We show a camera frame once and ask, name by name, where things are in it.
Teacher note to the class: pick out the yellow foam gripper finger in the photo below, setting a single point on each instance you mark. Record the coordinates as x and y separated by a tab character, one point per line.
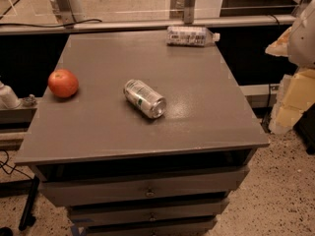
295	96

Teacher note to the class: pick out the silver green 7up can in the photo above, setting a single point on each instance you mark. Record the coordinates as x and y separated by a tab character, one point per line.
146	99

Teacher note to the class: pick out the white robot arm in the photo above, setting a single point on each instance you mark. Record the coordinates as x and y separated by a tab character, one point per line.
297	43

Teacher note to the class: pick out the top grey drawer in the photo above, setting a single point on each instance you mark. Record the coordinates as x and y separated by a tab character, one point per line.
135	188

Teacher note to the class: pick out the grey drawer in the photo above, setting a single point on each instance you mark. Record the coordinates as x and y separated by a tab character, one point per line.
135	188
158	212
157	228

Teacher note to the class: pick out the clear plastic water bottle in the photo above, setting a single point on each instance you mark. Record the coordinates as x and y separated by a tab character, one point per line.
191	36

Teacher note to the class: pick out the middle grey drawer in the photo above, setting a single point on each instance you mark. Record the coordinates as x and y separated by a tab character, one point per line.
158	212

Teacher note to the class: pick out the grey drawer cabinet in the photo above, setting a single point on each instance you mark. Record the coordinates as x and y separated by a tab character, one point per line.
98	133

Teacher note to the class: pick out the bottom grey drawer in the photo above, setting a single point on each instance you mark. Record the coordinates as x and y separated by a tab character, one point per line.
157	228

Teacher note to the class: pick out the red apple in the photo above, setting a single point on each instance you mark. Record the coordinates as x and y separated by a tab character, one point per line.
63	83

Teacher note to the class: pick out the black stand leg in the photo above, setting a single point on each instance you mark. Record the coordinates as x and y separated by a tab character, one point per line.
28	219

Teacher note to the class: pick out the grey metal rail frame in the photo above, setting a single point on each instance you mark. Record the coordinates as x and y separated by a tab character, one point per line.
98	26

